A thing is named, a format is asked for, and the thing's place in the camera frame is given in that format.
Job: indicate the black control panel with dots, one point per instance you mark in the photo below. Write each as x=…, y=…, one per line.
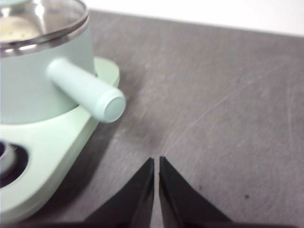
x=22, y=164

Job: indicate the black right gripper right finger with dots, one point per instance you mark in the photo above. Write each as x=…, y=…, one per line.
x=183, y=204

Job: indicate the silver control knob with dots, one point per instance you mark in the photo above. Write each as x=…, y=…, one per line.
x=6, y=159

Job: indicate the green breakfast machine base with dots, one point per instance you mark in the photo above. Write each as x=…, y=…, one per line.
x=59, y=147

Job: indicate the glass pot lid green knob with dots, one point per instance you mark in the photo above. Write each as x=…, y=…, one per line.
x=59, y=21

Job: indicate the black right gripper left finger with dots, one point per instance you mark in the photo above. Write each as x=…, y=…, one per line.
x=133, y=204

